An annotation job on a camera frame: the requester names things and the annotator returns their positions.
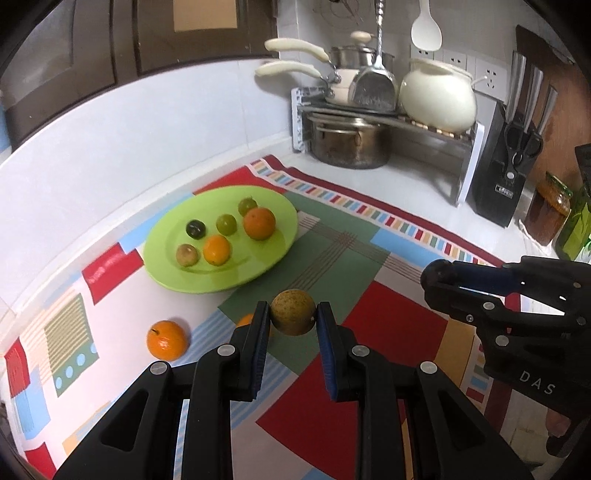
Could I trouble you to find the pan with cream handle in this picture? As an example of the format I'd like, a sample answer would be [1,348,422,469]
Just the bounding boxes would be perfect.
[264,38,332,64]

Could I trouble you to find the green glass bottle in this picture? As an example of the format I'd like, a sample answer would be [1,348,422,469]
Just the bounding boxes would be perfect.
[556,180,591,265]

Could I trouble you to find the wooden bead trivet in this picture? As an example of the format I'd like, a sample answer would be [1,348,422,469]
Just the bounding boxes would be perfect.
[405,117,465,140]

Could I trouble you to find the green plate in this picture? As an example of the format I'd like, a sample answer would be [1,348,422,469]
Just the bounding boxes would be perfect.
[142,185,298,294]

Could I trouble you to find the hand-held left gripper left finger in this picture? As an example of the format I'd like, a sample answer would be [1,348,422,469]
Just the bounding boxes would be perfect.
[53,301,271,480]

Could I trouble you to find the colourful patchwork cloth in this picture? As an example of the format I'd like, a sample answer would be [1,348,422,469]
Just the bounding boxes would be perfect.
[2,154,522,480]

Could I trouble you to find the metal spatula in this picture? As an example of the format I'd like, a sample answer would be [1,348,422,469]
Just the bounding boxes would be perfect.
[348,0,399,112]

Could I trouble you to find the black kitchen scissors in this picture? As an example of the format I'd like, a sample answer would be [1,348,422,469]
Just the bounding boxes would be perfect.
[504,124,544,168]

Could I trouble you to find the metal pot rack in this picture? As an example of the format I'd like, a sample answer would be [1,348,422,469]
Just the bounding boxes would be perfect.
[291,87,486,207]

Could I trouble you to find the brown wooden cutting board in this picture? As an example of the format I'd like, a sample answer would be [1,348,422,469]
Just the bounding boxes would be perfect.
[515,24,583,195]

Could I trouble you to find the jar of orange sauce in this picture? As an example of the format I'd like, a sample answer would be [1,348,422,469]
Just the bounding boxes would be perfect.
[524,172,573,246]

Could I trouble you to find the brown window frame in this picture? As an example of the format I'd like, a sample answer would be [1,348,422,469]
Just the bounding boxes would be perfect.
[0,0,279,149]

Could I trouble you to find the white cloth under jar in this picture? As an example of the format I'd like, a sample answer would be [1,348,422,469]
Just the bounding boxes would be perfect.
[516,216,557,250]

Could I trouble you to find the large orange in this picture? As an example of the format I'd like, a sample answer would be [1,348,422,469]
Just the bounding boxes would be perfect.
[243,207,277,241]

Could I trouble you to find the oval orange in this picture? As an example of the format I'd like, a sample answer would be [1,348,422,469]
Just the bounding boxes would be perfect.
[203,234,232,266]

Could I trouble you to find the white wall socket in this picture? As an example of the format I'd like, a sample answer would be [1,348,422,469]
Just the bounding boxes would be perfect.
[475,58,509,96]
[436,47,468,66]

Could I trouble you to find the cream saucepan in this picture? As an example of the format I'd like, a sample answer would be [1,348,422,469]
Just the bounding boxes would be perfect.
[256,61,357,104]

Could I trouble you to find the steel pot with lid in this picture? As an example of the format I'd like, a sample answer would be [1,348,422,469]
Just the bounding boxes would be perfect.
[330,30,397,86]

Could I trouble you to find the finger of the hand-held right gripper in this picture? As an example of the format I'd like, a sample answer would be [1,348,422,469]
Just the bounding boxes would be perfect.
[454,256,591,315]
[422,279,574,357]

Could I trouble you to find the cardboard sheet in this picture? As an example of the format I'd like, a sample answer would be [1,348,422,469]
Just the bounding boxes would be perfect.
[173,0,216,32]

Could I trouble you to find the small orange with stem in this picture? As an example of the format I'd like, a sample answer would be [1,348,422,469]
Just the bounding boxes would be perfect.
[147,320,189,361]

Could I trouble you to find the white ceramic pot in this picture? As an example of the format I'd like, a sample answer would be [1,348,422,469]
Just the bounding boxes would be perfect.
[398,58,478,132]

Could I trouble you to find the white rice spoon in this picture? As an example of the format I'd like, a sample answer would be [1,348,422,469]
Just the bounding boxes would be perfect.
[411,0,443,51]

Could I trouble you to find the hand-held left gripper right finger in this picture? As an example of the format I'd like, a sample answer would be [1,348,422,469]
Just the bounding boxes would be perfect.
[316,301,532,480]

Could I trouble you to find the large steel pot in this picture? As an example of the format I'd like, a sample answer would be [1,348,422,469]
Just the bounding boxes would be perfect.
[307,117,392,169]

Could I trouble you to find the person's right hand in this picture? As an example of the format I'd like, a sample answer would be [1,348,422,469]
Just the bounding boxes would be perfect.
[545,410,573,439]

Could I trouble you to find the steel handled knife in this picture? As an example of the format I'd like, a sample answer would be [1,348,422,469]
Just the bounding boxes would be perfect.
[537,85,559,136]
[523,65,544,133]
[509,51,528,123]

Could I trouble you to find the black knife block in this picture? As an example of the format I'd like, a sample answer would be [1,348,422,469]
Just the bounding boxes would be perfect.
[472,99,544,228]

